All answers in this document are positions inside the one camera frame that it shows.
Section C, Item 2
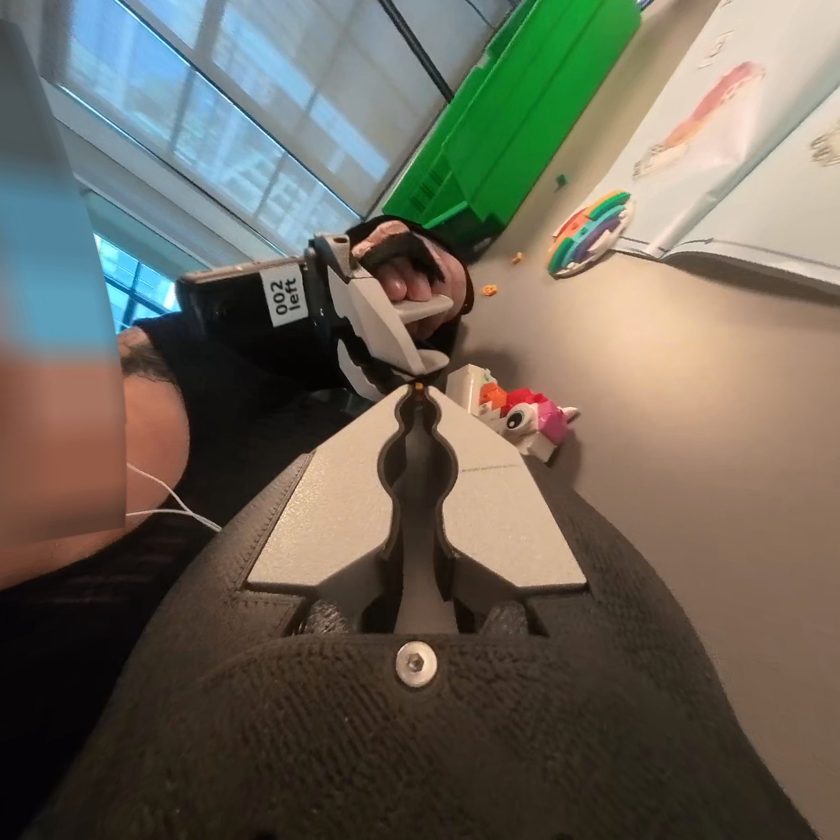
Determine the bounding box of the white earphone cable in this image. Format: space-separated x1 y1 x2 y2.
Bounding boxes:
126 461 223 534

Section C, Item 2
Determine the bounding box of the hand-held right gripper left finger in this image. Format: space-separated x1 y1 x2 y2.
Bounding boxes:
245 384 421 593

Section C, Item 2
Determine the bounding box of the open instruction booklet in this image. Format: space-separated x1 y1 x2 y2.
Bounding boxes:
592 0 840 291

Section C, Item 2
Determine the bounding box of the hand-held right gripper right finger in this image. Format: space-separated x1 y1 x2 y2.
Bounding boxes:
423 384 588 592

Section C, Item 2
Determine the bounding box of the green plastic bin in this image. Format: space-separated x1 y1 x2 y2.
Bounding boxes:
382 0 642 248

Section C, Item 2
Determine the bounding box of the rainbow lego disc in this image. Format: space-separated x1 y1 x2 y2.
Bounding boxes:
546 189 635 279

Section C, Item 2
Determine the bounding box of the person's left forearm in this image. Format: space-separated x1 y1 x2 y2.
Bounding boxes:
134 308 370 431

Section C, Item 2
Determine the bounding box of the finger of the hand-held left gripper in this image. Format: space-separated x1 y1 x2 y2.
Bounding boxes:
344 276 452 382
336 338 398 403

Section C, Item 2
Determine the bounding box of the lego unicorn figure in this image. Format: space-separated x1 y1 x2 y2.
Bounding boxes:
445 364 581 465

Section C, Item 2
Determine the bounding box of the person's left hand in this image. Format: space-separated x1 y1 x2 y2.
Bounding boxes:
351 220 475 341

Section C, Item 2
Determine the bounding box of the large window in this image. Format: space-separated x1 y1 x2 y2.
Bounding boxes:
39 0 460 329

